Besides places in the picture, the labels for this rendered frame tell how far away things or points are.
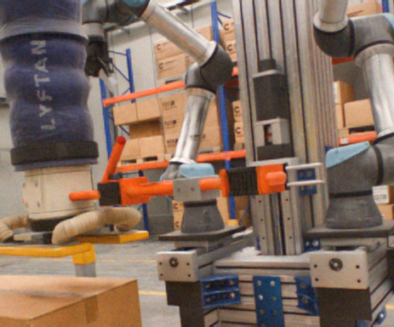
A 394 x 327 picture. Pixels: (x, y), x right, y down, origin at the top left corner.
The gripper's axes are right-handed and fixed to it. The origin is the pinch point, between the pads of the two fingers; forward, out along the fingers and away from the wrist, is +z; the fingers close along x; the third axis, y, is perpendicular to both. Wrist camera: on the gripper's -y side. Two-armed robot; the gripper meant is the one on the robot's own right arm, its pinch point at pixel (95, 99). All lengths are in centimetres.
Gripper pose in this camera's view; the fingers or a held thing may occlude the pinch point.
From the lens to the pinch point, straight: 174.2
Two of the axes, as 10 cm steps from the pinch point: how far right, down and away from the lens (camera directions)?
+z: 1.0, 9.9, 0.5
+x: -8.1, 0.5, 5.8
